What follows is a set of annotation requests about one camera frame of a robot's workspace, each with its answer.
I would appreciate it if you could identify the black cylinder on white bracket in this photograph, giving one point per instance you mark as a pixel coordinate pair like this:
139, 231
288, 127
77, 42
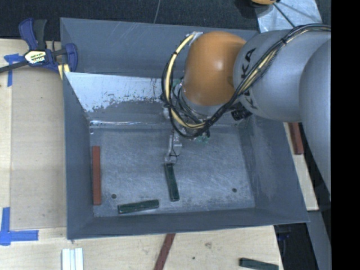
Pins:
240, 114

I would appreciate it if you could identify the grey metal bin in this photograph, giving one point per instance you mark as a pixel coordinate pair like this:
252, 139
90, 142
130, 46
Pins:
135, 162

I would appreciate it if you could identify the dark green flat block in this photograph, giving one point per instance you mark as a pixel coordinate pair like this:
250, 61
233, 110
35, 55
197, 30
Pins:
137, 206
257, 264
173, 183

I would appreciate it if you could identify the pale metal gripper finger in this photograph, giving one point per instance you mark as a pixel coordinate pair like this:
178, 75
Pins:
169, 159
176, 141

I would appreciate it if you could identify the red-brown flat block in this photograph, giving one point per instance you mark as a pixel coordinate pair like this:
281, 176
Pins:
96, 176
164, 252
296, 138

